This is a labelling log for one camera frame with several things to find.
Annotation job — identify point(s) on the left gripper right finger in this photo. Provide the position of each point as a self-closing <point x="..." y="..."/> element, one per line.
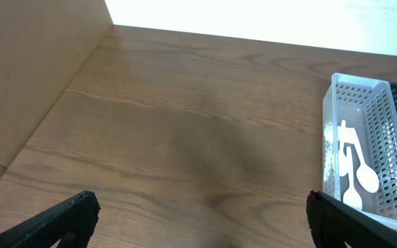
<point x="335" y="224"/>

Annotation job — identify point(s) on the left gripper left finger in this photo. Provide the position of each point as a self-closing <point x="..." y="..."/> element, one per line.
<point x="70" y="223"/>

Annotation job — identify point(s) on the white utensil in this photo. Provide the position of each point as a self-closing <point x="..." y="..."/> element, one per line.
<point x="351" y="197"/>

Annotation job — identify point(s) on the white spoon hidden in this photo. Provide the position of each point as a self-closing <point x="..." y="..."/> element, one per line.
<point x="366" y="176"/>

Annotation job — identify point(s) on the white spoon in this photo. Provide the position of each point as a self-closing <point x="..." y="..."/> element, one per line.
<point x="328" y="135"/>
<point x="342" y="138"/>

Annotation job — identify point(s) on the clear plastic basket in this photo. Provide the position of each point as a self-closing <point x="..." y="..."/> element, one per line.
<point x="368" y="106"/>

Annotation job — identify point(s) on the brown cardboard panel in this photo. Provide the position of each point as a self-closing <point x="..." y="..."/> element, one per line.
<point x="43" y="44"/>

